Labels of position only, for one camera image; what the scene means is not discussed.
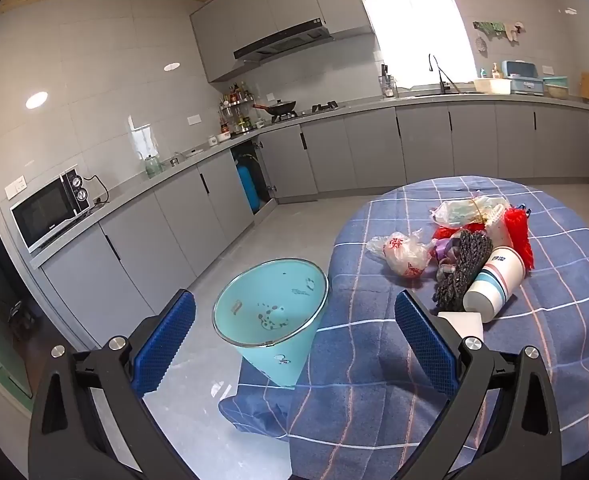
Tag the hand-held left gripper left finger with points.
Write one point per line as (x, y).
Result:
(167, 345)

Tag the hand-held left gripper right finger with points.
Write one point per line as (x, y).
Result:
(424, 345)

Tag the red crinkled foil bag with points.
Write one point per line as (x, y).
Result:
(519, 232)

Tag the white plastic bag red print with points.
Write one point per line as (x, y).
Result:
(404, 255)

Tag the teal plastic waste bin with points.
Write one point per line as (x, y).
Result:
(269, 310)

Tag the white tissue paper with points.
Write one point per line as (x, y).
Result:
(467, 325)

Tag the table with blue plaid cloth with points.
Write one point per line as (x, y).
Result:
(364, 385)

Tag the white striped paper cup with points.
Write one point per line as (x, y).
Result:
(494, 285)

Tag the grey pink rag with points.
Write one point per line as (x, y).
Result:
(444, 249)

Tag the grey base cabinets with countertop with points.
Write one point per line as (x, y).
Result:
(174, 220)

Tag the clear crumpled plastic bag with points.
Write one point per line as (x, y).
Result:
(464, 210)

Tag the green lidded container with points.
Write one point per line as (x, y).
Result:
(556, 89)

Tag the blue water filter canister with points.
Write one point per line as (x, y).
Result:
(249, 187)

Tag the white microwave oven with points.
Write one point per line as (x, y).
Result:
(44, 215)

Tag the green ceramic teapot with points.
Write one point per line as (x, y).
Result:
(152, 166)

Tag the light blue bread box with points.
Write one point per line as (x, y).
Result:
(524, 80)

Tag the white plastic basin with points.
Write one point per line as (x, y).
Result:
(491, 86)

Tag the small white ceramic pot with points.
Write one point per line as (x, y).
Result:
(213, 140)

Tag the soap dispenser bottle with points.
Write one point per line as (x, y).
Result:
(496, 71)

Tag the white bowl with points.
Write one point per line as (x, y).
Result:
(224, 136)

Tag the black kitchen faucet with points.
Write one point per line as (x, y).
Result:
(442, 77)

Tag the pink hanging gloves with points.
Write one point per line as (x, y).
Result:
(514, 31)

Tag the metal spice rack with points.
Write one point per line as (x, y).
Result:
(234, 110)

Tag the hanging round scrubber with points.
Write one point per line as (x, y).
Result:
(481, 44)

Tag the green hanging cloth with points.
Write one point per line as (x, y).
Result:
(489, 29)

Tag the black gas stove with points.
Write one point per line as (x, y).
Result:
(324, 107)

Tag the clear utensil holder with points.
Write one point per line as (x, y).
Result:
(388, 87)

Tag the black wok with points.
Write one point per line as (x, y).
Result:
(280, 107)

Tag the bright window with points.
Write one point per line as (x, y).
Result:
(414, 35)

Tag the black range hood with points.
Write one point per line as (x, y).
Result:
(279, 42)

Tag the grey upper cabinets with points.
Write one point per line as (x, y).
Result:
(254, 5)

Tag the white wall socket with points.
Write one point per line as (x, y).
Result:
(15, 188)

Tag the white wall switch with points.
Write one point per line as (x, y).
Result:
(193, 120)

